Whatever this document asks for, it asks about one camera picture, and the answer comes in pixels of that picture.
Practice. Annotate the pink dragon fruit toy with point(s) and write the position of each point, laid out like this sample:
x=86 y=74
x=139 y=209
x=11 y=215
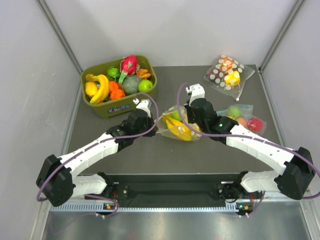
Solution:
x=128 y=67

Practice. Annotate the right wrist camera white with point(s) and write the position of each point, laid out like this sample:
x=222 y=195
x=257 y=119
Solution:
x=195 y=91

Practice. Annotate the grey green melon toy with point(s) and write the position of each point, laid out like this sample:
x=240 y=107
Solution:
x=130 y=85

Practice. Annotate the aluminium frame post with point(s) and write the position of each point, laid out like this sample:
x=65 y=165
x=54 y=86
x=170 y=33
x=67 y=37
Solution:
x=58 y=32
x=298 y=5

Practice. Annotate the olive green plastic bin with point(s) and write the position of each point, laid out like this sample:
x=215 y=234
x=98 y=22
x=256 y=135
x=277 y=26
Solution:
x=122 y=105

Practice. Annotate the blue zip bag colourful balls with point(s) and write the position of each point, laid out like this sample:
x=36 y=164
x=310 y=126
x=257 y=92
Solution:
x=243 y=114

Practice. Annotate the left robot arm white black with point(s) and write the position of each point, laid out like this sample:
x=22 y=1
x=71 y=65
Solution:
x=61 y=178

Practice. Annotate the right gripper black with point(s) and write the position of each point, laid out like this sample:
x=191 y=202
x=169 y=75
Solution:
x=189 y=110

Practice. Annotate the orange tangerine toy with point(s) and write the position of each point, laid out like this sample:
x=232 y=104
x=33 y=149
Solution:
x=113 y=85

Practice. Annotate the green round fruit toy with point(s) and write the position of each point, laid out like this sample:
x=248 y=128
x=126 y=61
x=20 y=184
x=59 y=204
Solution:
x=113 y=72

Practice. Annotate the slotted grey cable duct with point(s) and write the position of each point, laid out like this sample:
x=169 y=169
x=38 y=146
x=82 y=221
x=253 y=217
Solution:
x=108 y=207

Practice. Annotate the yellow lemon toy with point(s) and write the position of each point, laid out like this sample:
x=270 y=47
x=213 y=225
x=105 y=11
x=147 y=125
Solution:
x=91 y=89

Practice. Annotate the yellow banana bunch in bin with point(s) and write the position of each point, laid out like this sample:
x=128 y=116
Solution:
x=103 y=85

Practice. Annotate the orange walnut-like toy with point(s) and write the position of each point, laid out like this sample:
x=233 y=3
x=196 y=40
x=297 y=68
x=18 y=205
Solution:
x=143 y=73

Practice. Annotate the orange pumpkin toy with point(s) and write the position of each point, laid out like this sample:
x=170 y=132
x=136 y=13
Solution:
x=117 y=94

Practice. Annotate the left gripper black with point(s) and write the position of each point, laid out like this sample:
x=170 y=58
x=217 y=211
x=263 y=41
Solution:
x=150 y=121

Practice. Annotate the right aluminium frame post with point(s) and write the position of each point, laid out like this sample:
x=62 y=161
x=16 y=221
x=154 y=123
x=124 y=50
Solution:
x=298 y=5

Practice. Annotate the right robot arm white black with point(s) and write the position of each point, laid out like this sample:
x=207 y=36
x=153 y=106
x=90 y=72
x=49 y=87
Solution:
x=291 y=171

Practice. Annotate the zip bag with bananas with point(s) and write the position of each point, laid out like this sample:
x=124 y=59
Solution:
x=161 y=126

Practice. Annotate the left aluminium frame post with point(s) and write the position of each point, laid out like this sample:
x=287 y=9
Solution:
x=58 y=32

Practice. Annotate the polka dot zip bag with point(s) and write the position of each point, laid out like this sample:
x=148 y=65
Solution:
x=228 y=76

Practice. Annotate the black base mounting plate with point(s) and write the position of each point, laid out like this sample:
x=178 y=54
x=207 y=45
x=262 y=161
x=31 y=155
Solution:
x=175 y=190

